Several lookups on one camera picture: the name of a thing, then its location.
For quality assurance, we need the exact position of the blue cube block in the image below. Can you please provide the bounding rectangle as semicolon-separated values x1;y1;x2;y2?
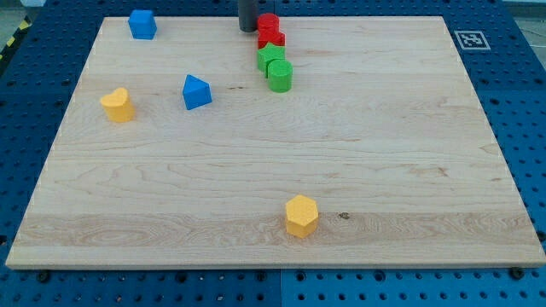
128;9;157;40

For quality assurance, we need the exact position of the green star block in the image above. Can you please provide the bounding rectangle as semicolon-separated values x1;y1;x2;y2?
257;43;285;78

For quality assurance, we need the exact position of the green cylinder block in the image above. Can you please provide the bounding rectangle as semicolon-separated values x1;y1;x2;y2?
267;60;293;93

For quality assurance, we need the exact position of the red cylinder block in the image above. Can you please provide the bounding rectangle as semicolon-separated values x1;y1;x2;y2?
257;13;280;32

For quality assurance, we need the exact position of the light wooden board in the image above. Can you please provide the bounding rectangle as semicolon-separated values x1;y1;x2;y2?
6;16;545;270

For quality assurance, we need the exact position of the blue triangle block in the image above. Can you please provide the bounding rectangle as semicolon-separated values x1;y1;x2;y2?
182;74;212;110

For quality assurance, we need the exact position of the yellow heart block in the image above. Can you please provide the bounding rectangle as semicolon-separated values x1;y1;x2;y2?
100;87;136;123

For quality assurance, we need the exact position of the yellow black hazard tape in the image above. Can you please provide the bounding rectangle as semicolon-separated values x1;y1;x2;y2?
1;15;32;63

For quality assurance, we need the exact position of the white fiducial marker tag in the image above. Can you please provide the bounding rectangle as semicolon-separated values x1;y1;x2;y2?
454;30;491;50

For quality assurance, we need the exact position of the red star block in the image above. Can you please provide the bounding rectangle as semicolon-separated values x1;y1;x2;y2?
258;30;286;49

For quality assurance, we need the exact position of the yellow hexagon block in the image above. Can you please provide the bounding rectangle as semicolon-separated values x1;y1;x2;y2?
285;194;319;238

